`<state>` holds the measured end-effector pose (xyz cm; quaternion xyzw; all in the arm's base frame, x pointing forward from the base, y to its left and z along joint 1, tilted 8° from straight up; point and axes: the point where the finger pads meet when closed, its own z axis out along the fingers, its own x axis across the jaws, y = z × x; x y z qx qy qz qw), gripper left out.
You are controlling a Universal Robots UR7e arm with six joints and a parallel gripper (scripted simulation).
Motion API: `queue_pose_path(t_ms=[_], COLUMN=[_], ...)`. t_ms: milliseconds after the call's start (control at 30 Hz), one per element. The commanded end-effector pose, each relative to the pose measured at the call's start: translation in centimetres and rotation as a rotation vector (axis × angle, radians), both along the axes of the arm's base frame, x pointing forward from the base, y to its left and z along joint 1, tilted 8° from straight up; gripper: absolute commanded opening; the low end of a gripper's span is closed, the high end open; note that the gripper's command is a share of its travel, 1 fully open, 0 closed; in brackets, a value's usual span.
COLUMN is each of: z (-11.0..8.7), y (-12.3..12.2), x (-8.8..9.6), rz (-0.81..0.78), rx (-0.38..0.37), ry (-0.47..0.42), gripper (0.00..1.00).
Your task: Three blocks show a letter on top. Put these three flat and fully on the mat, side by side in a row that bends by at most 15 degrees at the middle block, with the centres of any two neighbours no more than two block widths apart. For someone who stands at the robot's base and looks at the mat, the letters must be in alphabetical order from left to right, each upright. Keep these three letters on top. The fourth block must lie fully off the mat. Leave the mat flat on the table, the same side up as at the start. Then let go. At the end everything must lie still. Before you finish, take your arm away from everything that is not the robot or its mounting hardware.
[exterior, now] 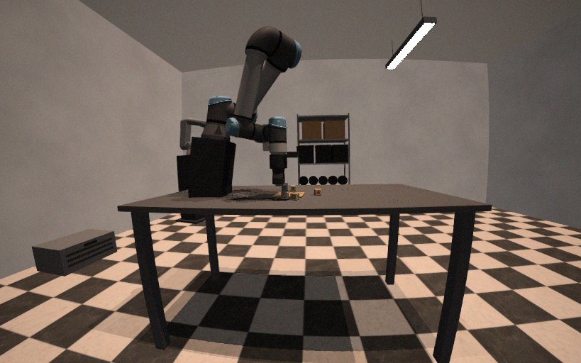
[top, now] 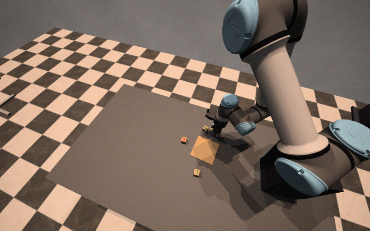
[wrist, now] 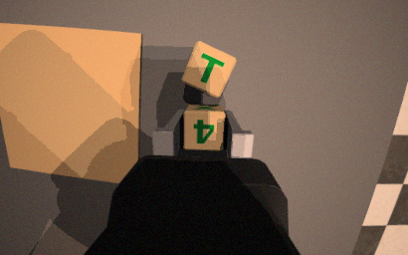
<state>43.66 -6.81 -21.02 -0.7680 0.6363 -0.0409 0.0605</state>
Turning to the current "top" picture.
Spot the orange flat mat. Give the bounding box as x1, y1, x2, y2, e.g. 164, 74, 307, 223
190, 136, 219, 165

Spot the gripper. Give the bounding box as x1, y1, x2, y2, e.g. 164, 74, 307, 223
206, 109, 229, 135

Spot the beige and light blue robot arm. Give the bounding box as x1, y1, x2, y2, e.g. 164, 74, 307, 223
218, 0, 370, 196

